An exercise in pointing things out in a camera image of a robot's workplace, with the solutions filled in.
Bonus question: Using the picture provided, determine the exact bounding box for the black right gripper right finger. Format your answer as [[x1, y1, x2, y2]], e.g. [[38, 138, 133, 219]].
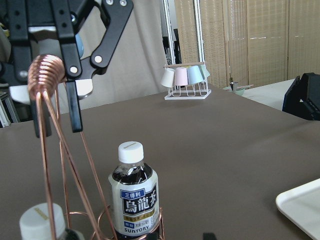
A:
[[202, 232, 217, 240]]

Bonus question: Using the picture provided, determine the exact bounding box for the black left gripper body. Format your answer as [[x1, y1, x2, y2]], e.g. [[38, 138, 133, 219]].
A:
[[0, 0, 134, 102]]

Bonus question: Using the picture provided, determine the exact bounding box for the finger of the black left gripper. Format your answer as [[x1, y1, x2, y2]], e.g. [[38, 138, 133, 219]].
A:
[[65, 81, 83, 133], [29, 97, 52, 139]]

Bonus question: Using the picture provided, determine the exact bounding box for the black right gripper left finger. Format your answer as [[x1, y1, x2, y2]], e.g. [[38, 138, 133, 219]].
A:
[[147, 232, 160, 240]]

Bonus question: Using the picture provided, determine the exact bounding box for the copper wire bottle basket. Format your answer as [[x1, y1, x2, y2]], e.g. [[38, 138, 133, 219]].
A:
[[27, 54, 165, 240]]

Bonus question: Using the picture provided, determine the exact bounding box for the tea bottle middle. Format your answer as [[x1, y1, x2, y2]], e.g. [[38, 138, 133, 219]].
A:
[[108, 141, 160, 240]]

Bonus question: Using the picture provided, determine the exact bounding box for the white cup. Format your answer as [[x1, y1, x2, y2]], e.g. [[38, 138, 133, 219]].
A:
[[160, 68, 175, 88]]

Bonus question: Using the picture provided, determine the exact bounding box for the white rabbit tray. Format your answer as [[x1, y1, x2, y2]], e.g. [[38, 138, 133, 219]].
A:
[[275, 179, 320, 240]]

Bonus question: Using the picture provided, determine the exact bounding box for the pink cup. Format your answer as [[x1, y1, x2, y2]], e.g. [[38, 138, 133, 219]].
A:
[[174, 67, 188, 86]]

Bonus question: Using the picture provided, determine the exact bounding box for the blue cup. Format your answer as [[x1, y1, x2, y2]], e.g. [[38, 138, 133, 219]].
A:
[[187, 65, 204, 85]]

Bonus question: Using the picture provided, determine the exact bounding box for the green cup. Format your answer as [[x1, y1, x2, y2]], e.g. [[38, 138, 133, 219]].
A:
[[199, 64, 211, 79]]

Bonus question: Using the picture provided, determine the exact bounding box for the white cup rack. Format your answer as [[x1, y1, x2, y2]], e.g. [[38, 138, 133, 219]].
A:
[[164, 62, 212, 101]]

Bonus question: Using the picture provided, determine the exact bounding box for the black equipment case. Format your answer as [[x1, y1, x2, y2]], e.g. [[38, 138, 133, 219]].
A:
[[282, 72, 320, 121]]

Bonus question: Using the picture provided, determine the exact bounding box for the tea bottle under handle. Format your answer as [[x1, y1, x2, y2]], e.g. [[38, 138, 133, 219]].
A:
[[19, 202, 84, 240]]

